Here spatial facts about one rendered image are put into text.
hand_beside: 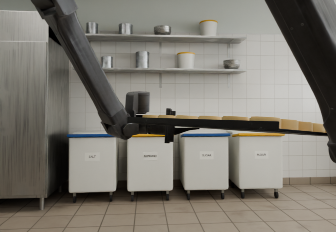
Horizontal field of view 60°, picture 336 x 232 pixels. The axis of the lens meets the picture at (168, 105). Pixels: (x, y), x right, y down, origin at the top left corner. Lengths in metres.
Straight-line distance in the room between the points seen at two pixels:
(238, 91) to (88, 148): 2.13
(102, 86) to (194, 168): 2.72
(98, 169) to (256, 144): 1.83
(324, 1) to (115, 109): 0.57
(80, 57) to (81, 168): 2.74
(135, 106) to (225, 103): 3.30
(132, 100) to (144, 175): 2.56
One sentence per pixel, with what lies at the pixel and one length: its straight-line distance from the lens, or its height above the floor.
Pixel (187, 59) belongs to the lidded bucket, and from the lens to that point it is 3.77.
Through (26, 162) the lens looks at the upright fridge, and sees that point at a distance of 3.30.
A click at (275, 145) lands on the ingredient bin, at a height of 0.63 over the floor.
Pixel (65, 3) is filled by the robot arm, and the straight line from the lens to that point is 0.69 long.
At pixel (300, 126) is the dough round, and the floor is 1.00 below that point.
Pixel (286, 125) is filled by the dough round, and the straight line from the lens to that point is 0.53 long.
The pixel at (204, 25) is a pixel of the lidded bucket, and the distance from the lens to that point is 3.93.
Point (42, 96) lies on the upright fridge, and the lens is 3.21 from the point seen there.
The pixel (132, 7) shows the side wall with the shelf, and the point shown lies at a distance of 4.19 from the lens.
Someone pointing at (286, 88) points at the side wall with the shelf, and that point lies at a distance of 4.42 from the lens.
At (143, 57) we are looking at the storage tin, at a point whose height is 1.71.
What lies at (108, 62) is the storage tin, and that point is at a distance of 3.80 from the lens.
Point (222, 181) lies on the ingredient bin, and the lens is 3.49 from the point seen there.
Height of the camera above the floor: 1.02
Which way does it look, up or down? 1 degrees up
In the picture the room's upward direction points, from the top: straight up
